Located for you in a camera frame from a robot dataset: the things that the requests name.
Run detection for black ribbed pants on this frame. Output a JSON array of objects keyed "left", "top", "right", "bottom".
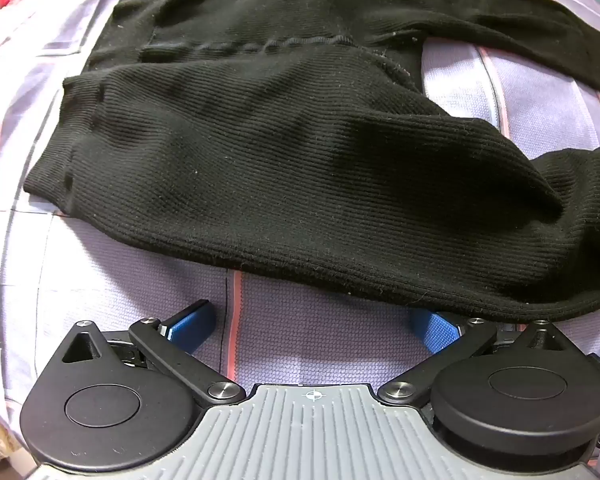
[{"left": 24, "top": 0, "right": 600, "bottom": 323}]

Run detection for purple plaid bed sheet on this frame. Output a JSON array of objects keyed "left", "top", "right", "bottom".
[{"left": 0, "top": 0, "right": 600, "bottom": 480}]

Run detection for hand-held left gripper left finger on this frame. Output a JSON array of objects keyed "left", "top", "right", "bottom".
[{"left": 60, "top": 300, "right": 246, "bottom": 406}]

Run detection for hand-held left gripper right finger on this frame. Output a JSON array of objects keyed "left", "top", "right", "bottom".
[{"left": 377, "top": 309, "right": 588, "bottom": 406}]

